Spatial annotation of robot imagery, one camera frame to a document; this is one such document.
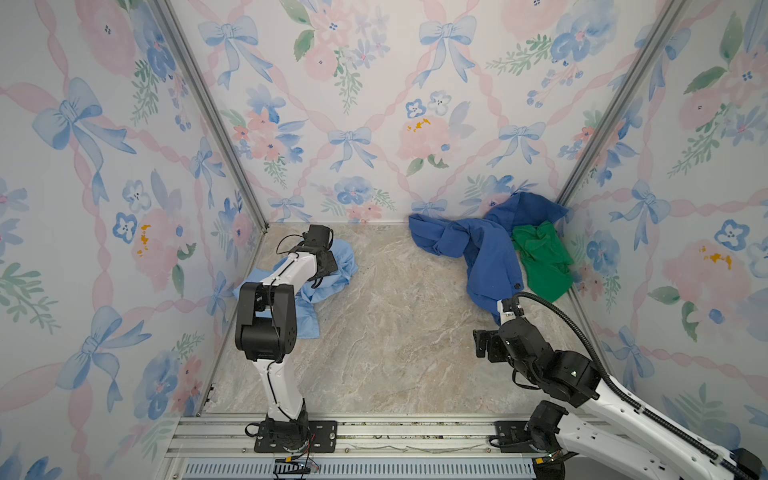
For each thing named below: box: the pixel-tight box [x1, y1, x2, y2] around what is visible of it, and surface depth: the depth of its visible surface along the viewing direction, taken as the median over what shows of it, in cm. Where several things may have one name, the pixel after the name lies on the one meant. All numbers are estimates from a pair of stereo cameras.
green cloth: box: [512, 221, 573, 303], surface depth 109 cm
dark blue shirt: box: [409, 192, 568, 326], surface depth 108 cm
